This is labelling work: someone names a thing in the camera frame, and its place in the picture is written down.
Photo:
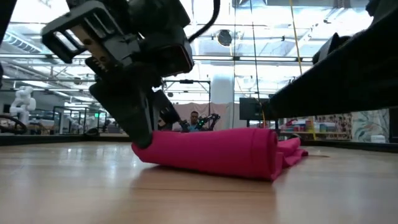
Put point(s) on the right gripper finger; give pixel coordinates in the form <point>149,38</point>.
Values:
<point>331,46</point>
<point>342,84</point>

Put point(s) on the wide black monitor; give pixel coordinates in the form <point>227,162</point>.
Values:
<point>248,109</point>

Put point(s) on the white pillar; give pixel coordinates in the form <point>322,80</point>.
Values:
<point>222,90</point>

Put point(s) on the white container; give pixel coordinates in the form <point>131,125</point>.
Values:
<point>378,139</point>

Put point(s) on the person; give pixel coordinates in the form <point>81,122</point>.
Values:
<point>194,119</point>

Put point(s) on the small black robot arm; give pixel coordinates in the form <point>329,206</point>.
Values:
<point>211,118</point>

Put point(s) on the leaf patterned cloth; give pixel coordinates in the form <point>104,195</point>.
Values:
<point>370,124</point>

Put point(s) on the floral patterned cloth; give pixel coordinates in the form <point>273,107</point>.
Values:
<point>332,127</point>

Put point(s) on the black frame stand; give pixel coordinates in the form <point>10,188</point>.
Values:
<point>186,81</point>

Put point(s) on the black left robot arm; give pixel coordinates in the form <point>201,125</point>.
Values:
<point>4,12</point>

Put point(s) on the long ceiling light strip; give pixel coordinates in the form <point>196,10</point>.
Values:
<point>217,58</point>

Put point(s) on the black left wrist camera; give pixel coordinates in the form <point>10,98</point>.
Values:
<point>171,53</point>

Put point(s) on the pink curtain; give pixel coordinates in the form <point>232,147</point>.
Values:
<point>225,115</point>

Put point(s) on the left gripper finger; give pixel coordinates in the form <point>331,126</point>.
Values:
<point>164,109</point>
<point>127,102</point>

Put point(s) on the black framed glass enclosure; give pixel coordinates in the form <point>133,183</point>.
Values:
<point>77,123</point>

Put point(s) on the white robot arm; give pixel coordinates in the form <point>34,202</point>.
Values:
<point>23,102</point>

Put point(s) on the shelf with colourful boxes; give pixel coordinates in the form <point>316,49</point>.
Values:
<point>297,127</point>

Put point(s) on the dark cabinet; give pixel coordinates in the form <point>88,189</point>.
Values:
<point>394,124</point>

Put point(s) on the red cloth towel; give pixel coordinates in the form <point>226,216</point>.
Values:
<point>217,152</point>

